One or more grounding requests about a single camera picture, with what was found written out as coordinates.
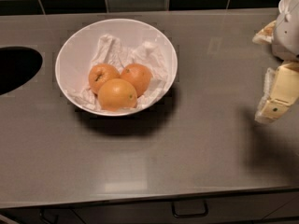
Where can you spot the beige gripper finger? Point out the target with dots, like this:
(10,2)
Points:
(280,92)
(265,35)

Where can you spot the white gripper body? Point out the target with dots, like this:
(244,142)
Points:
(287,34)

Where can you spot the orange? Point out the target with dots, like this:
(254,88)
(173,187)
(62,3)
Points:
(100,74)
(138,75)
(117,94)

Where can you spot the large white bowl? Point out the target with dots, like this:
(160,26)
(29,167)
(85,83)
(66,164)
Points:
(72,63)

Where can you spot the grey drawer front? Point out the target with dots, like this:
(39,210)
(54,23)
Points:
(209,210)

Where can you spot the white crumpled paper towel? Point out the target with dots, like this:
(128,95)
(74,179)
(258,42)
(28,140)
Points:
(110,50)

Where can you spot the black drawer handle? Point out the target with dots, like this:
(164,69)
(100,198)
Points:
(189,208)

